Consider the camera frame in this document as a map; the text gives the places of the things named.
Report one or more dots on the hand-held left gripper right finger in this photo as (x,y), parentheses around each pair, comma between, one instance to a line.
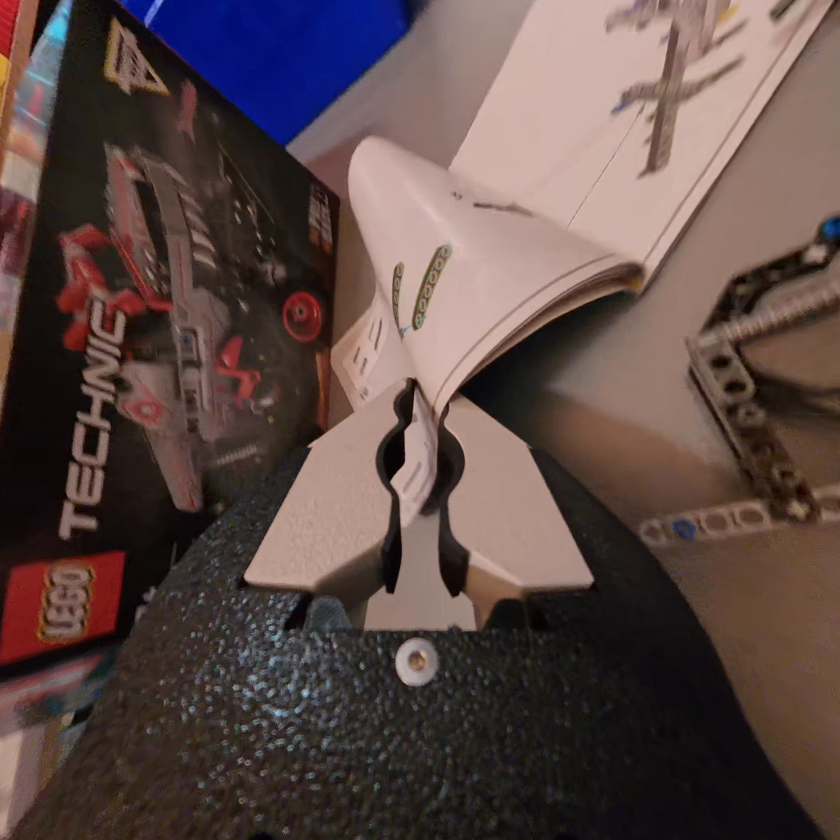
(518,512)

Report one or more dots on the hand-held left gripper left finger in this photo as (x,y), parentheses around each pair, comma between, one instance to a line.
(321,512)

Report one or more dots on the grey black brick model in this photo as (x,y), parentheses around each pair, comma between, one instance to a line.
(748,394)

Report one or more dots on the white instruction booklet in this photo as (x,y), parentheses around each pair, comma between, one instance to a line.
(525,229)

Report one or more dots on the grey desk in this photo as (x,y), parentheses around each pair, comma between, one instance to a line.
(722,623)

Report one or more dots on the black toy truck box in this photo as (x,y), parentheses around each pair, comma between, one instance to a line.
(164,295)

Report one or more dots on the blue plastic bin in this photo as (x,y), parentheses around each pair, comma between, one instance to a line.
(282,59)

